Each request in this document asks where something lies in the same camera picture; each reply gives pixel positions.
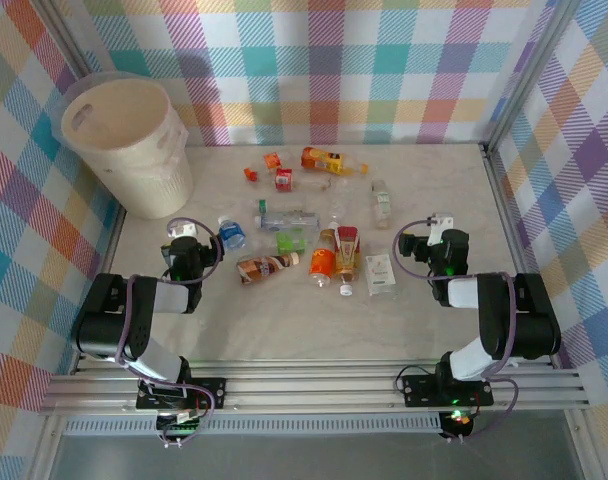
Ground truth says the small bottle blue label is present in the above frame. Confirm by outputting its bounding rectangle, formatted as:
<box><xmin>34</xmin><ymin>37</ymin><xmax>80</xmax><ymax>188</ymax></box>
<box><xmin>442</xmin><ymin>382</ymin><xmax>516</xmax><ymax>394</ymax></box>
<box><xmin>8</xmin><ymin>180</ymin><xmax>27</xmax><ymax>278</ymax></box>
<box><xmin>217</xmin><ymin>215</ymin><xmax>247</xmax><ymax>252</ymax></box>

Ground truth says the white carton box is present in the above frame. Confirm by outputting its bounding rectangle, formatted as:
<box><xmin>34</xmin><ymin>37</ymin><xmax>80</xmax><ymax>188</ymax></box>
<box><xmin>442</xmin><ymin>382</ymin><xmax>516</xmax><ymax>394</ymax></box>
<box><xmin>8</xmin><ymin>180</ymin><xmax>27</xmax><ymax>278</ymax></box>
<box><xmin>364</xmin><ymin>252</ymin><xmax>399</xmax><ymax>298</ymax></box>

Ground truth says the brown coffee drink bottle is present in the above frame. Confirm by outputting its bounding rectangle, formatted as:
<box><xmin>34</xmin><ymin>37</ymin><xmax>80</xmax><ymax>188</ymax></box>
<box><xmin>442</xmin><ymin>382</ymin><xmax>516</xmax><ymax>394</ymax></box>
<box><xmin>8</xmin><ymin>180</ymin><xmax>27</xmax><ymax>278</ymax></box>
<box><xmin>235</xmin><ymin>251</ymin><xmax>302</xmax><ymax>287</ymax></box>

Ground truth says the slim clear bottle pale label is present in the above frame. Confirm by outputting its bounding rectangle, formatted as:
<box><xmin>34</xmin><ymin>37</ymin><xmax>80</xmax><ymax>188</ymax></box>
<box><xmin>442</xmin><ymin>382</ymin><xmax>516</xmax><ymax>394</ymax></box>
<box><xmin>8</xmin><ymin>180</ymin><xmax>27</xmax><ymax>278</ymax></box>
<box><xmin>369</xmin><ymin>178</ymin><xmax>394</xmax><ymax>230</ymax></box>

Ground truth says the red gold tea bottle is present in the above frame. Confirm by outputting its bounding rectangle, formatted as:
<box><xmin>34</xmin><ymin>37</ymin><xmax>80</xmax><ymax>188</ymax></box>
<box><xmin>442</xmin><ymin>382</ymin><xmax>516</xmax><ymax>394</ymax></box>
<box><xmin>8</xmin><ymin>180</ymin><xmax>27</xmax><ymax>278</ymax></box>
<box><xmin>332</xmin><ymin>224</ymin><xmax>362</xmax><ymax>298</ymax></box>

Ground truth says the clear bottle bright green label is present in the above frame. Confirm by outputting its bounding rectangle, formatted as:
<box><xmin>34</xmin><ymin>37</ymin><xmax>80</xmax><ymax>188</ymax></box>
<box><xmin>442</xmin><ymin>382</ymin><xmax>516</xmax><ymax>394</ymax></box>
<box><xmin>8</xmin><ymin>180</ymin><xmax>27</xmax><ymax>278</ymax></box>
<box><xmin>251</xmin><ymin>229</ymin><xmax>309</xmax><ymax>254</ymax></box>

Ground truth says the orange vitamin drink bottle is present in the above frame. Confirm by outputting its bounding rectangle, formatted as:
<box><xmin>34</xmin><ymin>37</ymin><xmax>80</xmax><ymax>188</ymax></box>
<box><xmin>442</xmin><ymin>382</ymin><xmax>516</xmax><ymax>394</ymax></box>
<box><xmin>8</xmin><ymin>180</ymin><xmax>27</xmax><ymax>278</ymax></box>
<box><xmin>307</xmin><ymin>227</ymin><xmax>338</xmax><ymax>291</ymax></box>

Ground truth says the cream plastic bin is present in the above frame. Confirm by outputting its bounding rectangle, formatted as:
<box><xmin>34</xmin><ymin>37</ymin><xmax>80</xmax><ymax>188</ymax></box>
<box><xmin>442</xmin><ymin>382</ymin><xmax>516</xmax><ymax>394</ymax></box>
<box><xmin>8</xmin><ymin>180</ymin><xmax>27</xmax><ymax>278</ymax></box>
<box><xmin>61</xmin><ymin>77</ymin><xmax>195</xmax><ymax>220</ymax></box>

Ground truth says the clear water bottle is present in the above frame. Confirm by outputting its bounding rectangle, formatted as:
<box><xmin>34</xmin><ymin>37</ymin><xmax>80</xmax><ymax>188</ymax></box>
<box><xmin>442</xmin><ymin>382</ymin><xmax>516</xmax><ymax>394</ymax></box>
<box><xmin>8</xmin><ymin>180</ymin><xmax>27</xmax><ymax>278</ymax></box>
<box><xmin>255</xmin><ymin>209</ymin><xmax>321</xmax><ymax>233</ymax></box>

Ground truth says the small orange packet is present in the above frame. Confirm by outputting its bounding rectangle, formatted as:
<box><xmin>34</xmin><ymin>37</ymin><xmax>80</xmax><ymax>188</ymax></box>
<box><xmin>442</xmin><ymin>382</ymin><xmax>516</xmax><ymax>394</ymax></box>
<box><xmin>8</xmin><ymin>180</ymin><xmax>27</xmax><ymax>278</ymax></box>
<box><xmin>242</xmin><ymin>151</ymin><xmax>284</xmax><ymax>184</ymax></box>

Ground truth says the orange juice bottle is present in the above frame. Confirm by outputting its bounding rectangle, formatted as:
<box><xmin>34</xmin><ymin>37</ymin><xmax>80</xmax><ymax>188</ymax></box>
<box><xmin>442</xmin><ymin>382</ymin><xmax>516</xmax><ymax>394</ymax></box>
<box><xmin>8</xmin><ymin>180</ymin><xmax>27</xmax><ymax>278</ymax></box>
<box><xmin>300</xmin><ymin>145</ymin><xmax>370</xmax><ymax>179</ymax></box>

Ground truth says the wide aluminium mounting beam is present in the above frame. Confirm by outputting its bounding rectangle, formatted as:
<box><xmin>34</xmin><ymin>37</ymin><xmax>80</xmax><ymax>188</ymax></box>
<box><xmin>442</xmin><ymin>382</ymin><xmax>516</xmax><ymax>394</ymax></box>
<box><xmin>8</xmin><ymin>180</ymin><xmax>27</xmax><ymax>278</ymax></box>
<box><xmin>37</xmin><ymin>357</ymin><xmax>593</xmax><ymax>417</ymax></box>

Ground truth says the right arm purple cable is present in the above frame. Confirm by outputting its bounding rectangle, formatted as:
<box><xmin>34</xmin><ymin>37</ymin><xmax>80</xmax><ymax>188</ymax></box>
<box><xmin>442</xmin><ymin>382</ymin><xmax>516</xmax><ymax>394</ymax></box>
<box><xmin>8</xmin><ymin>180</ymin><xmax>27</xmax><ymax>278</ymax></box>
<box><xmin>392</xmin><ymin>217</ymin><xmax>519</xmax><ymax>441</ymax></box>

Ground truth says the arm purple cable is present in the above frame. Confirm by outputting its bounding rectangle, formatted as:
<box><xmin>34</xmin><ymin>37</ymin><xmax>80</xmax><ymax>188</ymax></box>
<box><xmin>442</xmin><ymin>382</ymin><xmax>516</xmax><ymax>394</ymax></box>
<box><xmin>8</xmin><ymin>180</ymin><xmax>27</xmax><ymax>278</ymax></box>
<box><xmin>114</xmin><ymin>217</ymin><xmax>223</xmax><ymax>441</ymax></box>
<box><xmin>392</xmin><ymin>217</ymin><xmax>519</xmax><ymax>441</ymax></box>

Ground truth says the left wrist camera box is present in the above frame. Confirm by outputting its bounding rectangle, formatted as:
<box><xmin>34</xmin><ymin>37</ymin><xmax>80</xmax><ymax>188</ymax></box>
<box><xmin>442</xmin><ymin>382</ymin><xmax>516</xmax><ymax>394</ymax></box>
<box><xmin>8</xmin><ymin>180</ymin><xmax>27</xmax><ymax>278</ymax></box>
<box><xmin>166</xmin><ymin>221</ymin><xmax>199</xmax><ymax>239</ymax></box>

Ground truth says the aluminium table edge rail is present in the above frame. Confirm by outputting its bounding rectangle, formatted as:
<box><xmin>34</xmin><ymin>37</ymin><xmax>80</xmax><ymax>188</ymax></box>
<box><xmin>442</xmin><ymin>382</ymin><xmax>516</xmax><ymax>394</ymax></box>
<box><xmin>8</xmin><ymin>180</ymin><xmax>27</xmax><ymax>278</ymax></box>
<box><xmin>101</xmin><ymin>202</ymin><xmax>133</xmax><ymax>276</ymax></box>
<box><xmin>481</xmin><ymin>142</ymin><xmax>560</xmax><ymax>371</ymax></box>

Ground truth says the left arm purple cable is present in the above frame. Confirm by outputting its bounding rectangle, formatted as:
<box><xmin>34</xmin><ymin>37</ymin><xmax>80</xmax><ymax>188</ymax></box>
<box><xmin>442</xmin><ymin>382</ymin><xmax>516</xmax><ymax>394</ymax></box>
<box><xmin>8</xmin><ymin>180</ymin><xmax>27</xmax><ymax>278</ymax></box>
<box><xmin>114</xmin><ymin>217</ymin><xmax>223</xmax><ymax>441</ymax></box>

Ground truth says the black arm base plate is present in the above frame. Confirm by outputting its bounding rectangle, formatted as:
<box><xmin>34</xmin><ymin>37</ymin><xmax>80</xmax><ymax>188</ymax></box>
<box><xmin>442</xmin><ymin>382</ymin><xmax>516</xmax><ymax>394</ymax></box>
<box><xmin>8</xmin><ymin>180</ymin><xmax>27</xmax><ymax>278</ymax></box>
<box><xmin>401</xmin><ymin>372</ymin><xmax>495</xmax><ymax>408</ymax></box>
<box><xmin>135</xmin><ymin>377</ymin><xmax>228</xmax><ymax>412</ymax></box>

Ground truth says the controller board with wires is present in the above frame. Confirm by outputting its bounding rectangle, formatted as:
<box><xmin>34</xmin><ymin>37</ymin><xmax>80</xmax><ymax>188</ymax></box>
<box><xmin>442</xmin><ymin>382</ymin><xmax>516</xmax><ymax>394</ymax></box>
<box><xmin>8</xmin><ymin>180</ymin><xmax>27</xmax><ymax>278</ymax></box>
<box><xmin>156</xmin><ymin>408</ymin><xmax>208</xmax><ymax>450</ymax></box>
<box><xmin>441</xmin><ymin>407</ymin><xmax>478</xmax><ymax>445</ymax></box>

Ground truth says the aluminium frame post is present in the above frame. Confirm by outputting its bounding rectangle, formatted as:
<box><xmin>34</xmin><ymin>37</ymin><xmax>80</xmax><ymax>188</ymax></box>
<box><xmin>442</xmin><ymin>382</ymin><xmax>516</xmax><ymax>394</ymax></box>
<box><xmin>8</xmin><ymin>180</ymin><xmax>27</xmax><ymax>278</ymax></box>
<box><xmin>44</xmin><ymin>0</ymin><xmax>103</xmax><ymax>84</ymax></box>
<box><xmin>481</xmin><ymin>0</ymin><xmax>580</xmax><ymax>151</ymax></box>

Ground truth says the grey slotted cable duct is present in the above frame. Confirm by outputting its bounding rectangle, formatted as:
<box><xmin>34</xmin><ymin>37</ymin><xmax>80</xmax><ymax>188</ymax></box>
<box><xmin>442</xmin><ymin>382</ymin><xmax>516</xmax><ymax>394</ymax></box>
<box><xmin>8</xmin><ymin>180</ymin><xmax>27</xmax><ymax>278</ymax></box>
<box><xmin>63</xmin><ymin>417</ymin><xmax>446</xmax><ymax>437</ymax></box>

